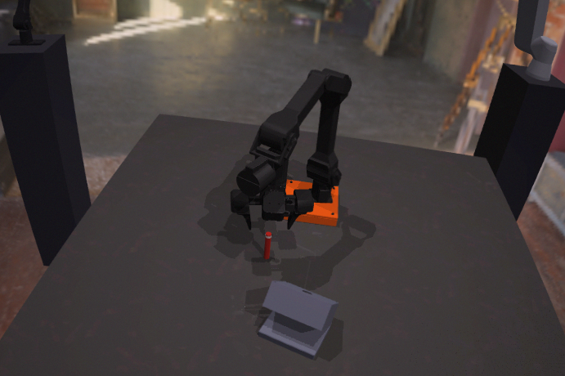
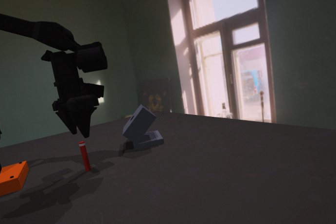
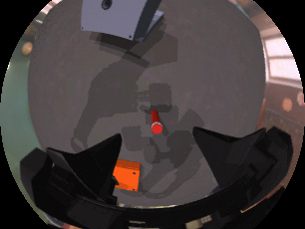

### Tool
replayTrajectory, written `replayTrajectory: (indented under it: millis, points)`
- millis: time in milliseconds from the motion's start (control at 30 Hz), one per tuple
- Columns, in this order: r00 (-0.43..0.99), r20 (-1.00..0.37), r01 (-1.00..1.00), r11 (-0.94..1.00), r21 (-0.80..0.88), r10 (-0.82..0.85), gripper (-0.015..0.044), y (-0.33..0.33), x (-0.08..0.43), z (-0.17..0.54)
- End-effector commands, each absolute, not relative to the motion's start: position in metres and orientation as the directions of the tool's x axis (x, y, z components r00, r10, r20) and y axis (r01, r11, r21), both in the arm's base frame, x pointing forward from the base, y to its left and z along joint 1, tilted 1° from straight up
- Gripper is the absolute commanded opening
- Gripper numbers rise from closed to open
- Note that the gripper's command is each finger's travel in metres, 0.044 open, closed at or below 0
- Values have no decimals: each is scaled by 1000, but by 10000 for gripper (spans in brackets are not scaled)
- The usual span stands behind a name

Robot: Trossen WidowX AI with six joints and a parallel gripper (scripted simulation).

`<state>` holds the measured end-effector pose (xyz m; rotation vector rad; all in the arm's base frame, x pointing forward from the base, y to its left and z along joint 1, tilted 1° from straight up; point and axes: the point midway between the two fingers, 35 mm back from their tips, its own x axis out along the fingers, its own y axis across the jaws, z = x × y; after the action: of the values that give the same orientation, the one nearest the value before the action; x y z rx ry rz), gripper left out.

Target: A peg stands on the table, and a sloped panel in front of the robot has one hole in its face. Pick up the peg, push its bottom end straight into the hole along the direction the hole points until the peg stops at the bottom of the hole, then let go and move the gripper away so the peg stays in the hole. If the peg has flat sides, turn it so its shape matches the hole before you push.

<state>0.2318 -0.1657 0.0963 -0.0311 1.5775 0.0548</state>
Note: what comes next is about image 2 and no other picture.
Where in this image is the dark red peg with white band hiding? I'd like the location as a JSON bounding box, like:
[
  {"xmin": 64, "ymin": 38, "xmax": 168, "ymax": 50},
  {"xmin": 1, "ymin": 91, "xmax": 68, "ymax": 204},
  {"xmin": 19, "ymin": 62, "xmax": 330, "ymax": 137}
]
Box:
[{"xmin": 79, "ymin": 141, "xmax": 91, "ymax": 171}]

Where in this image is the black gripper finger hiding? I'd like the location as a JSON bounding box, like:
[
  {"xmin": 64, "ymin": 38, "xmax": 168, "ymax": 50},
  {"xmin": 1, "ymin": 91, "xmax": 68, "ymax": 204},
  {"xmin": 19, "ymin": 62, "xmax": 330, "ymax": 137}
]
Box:
[
  {"xmin": 69, "ymin": 107, "xmax": 97, "ymax": 138},
  {"xmin": 55, "ymin": 110, "xmax": 77, "ymax": 134}
]

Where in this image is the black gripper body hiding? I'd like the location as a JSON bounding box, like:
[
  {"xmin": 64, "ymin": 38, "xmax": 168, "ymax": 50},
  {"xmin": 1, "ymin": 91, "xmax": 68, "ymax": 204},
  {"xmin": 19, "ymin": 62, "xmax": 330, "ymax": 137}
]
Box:
[{"xmin": 52, "ymin": 75, "xmax": 99, "ymax": 112}]

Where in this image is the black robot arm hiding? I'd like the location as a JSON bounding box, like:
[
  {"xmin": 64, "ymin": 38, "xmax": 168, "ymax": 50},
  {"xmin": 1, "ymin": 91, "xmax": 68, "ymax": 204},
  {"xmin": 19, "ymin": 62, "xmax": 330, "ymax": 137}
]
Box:
[{"xmin": 0, "ymin": 14, "xmax": 108, "ymax": 98}]

